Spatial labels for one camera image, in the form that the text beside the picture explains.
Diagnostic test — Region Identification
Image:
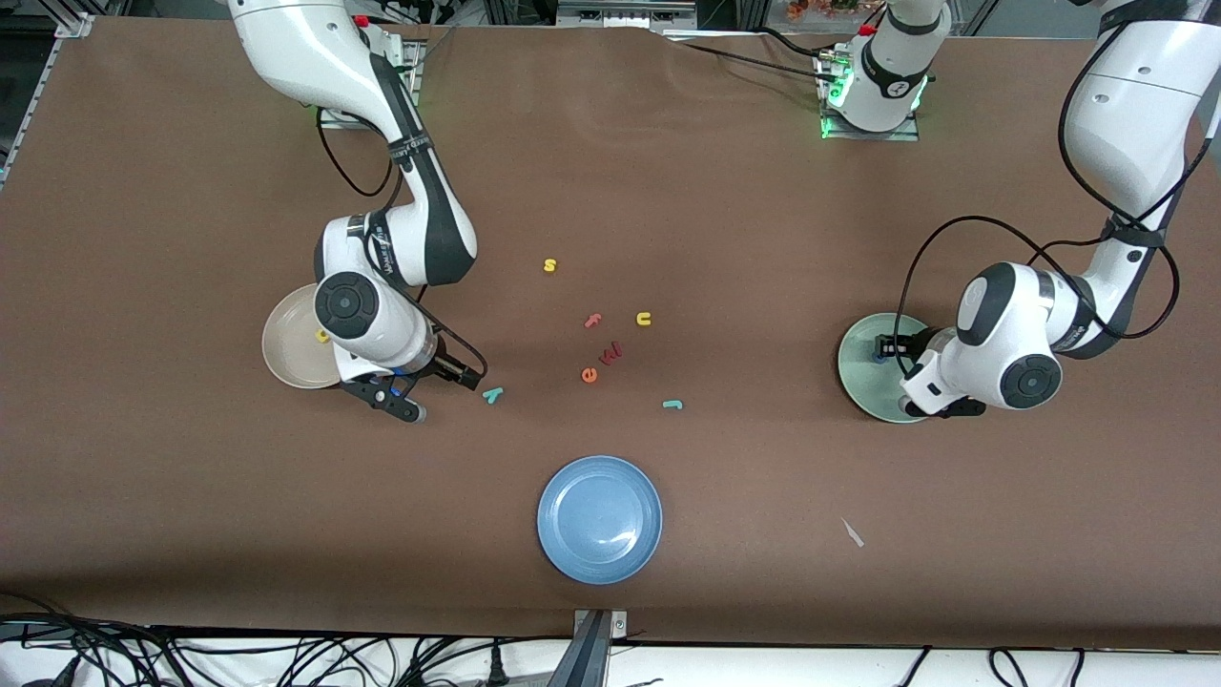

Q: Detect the light green plate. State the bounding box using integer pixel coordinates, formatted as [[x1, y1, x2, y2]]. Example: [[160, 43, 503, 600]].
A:
[[838, 313, 941, 425]]

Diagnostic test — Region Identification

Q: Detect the beige brown plate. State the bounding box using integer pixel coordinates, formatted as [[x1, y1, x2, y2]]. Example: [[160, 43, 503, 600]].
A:
[[261, 283, 344, 390]]

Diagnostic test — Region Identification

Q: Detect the blue plate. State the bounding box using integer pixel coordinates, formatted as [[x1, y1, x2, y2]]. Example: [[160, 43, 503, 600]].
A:
[[536, 455, 664, 585]]

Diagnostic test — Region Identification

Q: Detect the brown table mat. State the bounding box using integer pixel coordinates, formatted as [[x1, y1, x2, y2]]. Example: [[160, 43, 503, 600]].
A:
[[0, 17, 1221, 652]]

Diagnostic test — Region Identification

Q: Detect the grey power strip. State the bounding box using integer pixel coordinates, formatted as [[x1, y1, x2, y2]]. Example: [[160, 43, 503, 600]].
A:
[[556, 0, 699, 30]]

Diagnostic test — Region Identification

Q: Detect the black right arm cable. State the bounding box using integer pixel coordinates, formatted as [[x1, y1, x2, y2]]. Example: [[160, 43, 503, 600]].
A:
[[315, 110, 489, 383]]

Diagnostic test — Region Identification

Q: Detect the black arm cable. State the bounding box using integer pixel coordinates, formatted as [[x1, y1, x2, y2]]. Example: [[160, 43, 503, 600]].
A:
[[315, 110, 489, 383], [899, 57, 1217, 343]]

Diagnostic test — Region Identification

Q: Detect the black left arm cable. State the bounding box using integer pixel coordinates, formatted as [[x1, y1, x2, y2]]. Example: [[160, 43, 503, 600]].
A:
[[899, 57, 1217, 343]]

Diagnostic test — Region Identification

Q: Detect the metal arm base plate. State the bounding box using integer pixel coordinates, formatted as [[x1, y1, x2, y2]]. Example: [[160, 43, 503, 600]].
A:
[[820, 52, 921, 142], [318, 38, 425, 130]]

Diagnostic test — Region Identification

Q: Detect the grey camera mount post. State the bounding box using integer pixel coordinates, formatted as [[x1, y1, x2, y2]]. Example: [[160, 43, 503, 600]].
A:
[[570, 609, 629, 687]]

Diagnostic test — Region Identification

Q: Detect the black cable on table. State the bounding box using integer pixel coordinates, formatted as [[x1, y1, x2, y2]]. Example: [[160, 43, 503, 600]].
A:
[[668, 27, 845, 85]]

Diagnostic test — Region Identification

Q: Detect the black floor cable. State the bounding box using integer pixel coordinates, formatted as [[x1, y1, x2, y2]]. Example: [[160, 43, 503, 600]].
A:
[[0, 592, 206, 687]]

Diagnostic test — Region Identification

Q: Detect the aluminium table side rail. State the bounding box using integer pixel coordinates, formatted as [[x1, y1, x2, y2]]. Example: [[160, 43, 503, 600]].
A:
[[0, 38, 51, 187]]

